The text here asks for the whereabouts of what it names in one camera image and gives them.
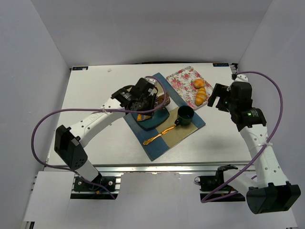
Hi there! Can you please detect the small orange striped croissant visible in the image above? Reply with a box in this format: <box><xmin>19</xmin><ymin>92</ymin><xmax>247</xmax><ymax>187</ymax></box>
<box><xmin>194</xmin><ymin>87</ymin><xmax>207</xmax><ymax>106</ymax></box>

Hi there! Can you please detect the dark green mug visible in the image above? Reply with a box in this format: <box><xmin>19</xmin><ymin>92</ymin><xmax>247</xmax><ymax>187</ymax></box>
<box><xmin>174</xmin><ymin>105</ymin><xmax>194</xmax><ymax>126</ymax></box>

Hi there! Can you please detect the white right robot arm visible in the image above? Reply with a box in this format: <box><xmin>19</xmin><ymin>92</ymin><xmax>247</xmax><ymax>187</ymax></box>
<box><xmin>208</xmin><ymin>82</ymin><xmax>301</xmax><ymax>214</ymax></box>

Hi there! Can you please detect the round orange bun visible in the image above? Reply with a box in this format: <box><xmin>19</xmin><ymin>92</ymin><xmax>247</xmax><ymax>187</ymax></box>
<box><xmin>193</xmin><ymin>79</ymin><xmax>205</xmax><ymax>89</ymax></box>

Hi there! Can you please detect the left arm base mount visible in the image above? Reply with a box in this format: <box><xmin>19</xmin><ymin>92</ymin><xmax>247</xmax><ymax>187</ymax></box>
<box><xmin>70</xmin><ymin>176</ymin><xmax>119</xmax><ymax>200</ymax></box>

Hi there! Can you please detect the floral rectangular tray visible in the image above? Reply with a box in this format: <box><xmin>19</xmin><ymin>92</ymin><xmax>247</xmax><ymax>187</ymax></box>
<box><xmin>166</xmin><ymin>66</ymin><xmax>213</xmax><ymax>110</ymax></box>

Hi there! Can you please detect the aluminium table frame rail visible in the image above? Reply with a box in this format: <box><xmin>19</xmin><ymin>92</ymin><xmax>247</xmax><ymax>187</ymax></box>
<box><xmin>96</xmin><ymin>161</ymin><xmax>247</xmax><ymax>175</ymax></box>

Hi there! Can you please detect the large orange striped croissant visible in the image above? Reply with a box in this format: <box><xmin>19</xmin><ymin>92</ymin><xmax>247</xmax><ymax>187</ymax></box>
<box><xmin>136</xmin><ymin>114</ymin><xmax>152</xmax><ymax>122</ymax></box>

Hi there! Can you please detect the gold spoon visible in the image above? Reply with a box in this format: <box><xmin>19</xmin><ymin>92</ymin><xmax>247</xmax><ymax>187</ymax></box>
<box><xmin>143</xmin><ymin>125</ymin><xmax>177</xmax><ymax>146</ymax></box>

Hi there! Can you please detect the teal square plate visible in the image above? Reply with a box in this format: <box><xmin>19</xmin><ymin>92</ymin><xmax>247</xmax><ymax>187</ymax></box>
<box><xmin>132</xmin><ymin>107</ymin><xmax>170</xmax><ymax>130</ymax></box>

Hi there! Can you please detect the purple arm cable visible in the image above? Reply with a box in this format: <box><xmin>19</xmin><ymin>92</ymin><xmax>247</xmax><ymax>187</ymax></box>
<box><xmin>30</xmin><ymin>75</ymin><xmax>167</xmax><ymax>200</ymax></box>
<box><xmin>201</xmin><ymin>71</ymin><xmax>284</xmax><ymax>203</ymax></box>

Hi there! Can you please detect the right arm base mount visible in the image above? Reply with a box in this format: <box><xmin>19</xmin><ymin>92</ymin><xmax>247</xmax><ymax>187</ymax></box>
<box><xmin>194</xmin><ymin>165</ymin><xmax>245</xmax><ymax>202</ymax></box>

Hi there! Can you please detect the chocolate croissant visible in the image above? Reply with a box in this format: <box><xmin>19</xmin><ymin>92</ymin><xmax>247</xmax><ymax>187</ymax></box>
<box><xmin>155</xmin><ymin>93</ymin><xmax>170</xmax><ymax>107</ymax></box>

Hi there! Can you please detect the blue label sticker right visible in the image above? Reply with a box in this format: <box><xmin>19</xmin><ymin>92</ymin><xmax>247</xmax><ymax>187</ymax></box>
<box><xmin>213</xmin><ymin>62</ymin><xmax>230</xmax><ymax>67</ymax></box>

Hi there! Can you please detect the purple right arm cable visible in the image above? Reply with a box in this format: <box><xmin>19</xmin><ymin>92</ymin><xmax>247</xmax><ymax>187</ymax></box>
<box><xmin>201</xmin><ymin>71</ymin><xmax>284</xmax><ymax>203</ymax></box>

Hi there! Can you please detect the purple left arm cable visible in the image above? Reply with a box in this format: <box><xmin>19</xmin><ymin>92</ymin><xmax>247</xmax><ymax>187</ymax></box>
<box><xmin>30</xmin><ymin>75</ymin><xmax>167</xmax><ymax>200</ymax></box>

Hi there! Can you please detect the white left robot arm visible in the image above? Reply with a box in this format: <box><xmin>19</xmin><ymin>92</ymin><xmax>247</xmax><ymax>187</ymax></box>
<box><xmin>54</xmin><ymin>78</ymin><xmax>156</xmax><ymax>185</ymax></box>

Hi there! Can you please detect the blue beige patchwork placemat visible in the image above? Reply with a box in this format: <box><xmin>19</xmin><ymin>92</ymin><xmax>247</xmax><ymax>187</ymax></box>
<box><xmin>123</xmin><ymin>73</ymin><xmax>206</xmax><ymax>162</ymax></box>

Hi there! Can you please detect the blue label sticker left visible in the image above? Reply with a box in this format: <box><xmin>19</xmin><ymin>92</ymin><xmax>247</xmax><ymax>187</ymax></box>
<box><xmin>71</xmin><ymin>66</ymin><xmax>89</xmax><ymax>71</ymax></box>

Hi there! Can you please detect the blue label sticker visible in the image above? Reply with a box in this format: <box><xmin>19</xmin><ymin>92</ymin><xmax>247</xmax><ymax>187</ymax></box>
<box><xmin>71</xmin><ymin>66</ymin><xmax>89</xmax><ymax>71</ymax></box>
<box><xmin>213</xmin><ymin>62</ymin><xmax>230</xmax><ymax>67</ymax></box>

